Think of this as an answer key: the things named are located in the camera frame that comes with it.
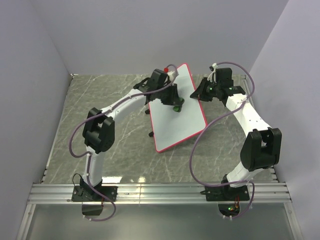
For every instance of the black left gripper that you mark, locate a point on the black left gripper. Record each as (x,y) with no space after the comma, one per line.
(174,96)

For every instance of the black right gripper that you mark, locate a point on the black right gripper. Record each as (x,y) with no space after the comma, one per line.
(199,93)

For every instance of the pink framed whiteboard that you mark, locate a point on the pink framed whiteboard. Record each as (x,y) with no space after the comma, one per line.
(170,127)

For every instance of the green whiteboard eraser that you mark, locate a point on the green whiteboard eraser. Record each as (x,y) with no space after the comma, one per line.
(178,108)

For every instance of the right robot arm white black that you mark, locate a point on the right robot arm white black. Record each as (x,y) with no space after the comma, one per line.
(262,145)

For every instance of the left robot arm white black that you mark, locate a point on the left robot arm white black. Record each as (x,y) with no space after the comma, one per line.
(99,128)

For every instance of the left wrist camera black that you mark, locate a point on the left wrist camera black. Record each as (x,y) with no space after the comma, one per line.
(160,78)

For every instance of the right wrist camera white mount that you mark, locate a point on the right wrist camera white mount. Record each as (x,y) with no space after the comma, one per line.
(221,76)

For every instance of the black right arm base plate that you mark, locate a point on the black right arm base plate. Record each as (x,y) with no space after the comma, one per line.
(226,193)

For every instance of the aluminium mounting rail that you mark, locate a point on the aluminium mounting rail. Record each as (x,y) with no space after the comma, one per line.
(158,193)

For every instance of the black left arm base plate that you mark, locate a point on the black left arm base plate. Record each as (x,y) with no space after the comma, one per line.
(86,194)

